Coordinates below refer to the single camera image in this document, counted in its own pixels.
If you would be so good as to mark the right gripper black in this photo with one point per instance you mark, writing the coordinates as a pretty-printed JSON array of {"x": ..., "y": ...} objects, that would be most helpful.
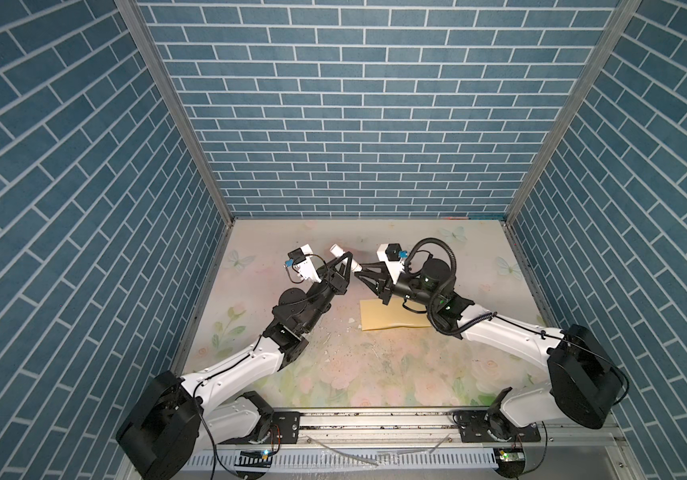
[{"x": 382, "y": 278}]

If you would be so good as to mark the white glue stick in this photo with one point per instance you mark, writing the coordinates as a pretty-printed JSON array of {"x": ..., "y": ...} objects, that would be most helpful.
[{"x": 338, "y": 252}]

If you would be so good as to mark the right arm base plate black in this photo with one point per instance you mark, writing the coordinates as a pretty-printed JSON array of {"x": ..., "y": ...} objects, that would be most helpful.
[{"x": 475, "y": 426}]

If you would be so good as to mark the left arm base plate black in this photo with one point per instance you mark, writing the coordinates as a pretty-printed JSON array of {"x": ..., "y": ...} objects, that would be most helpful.
[{"x": 284, "y": 424}]

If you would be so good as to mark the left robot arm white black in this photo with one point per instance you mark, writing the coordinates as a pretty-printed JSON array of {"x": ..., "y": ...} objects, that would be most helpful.
[{"x": 175, "y": 416}]

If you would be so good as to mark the yellow envelope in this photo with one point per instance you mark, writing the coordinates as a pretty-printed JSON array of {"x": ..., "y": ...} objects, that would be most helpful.
[{"x": 377, "y": 316}]

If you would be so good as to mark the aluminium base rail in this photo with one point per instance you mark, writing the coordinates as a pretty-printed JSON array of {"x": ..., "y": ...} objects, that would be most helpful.
[{"x": 566, "y": 451}]

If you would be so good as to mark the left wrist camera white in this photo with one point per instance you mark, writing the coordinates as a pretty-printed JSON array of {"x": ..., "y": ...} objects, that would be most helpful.
[{"x": 299, "y": 267}]

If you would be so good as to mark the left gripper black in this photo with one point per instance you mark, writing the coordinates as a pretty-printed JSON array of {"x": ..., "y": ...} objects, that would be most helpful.
[{"x": 337, "y": 284}]

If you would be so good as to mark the left controller board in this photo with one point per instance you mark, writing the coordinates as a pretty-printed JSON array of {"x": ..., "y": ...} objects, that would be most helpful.
[{"x": 246, "y": 460}]

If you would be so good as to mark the right controller board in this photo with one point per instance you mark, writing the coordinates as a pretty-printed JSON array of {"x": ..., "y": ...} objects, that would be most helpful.
[{"x": 506, "y": 456}]

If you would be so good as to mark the controller board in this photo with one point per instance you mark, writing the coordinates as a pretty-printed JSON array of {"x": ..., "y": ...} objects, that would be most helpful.
[
  {"x": 246, "y": 460},
  {"x": 506, "y": 456}
]

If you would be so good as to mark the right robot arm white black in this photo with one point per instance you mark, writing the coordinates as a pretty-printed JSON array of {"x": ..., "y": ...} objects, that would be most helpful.
[{"x": 582, "y": 383}]

